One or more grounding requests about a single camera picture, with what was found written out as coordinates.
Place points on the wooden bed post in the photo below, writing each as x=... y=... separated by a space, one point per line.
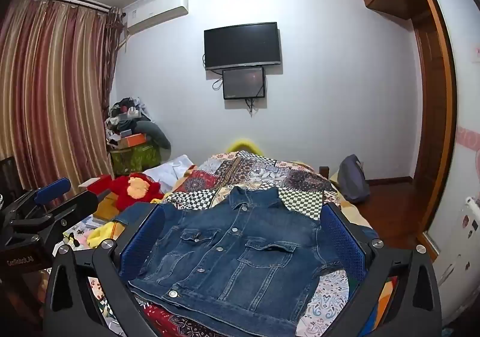
x=324 y=172

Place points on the white bed sheet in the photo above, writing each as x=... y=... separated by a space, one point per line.
x=168 y=170

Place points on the patchwork printed blanket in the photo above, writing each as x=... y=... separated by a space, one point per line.
x=262 y=171

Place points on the pile of clothes and bags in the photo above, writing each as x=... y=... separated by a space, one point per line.
x=131 y=119

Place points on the green patterned box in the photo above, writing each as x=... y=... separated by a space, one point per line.
x=135 y=158

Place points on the small black wall monitor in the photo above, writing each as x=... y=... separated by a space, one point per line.
x=243 y=82

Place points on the black wall television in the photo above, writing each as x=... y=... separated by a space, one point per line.
x=242 y=46

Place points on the striped red curtain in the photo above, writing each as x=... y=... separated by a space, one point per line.
x=48 y=96

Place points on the blue denim jacket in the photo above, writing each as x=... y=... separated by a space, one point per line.
x=240 y=243

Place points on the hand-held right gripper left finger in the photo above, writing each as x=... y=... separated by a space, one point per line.
x=144 y=239

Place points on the white air conditioner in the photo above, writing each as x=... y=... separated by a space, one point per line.
x=157 y=10

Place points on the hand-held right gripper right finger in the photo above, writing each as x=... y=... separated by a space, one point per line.
x=343 y=243

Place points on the orange box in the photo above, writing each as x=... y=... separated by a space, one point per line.
x=131 y=140

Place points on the yellow cloth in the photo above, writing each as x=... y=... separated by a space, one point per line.
x=99 y=233

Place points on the yellow plush item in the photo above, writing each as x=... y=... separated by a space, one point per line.
x=243 y=144

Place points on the red plush toy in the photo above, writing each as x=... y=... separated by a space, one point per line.
x=137 y=187

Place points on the grey blue backpack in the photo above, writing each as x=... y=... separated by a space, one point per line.
x=352 y=177

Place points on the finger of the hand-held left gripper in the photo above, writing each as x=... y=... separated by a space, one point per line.
x=52 y=188
x=75 y=205

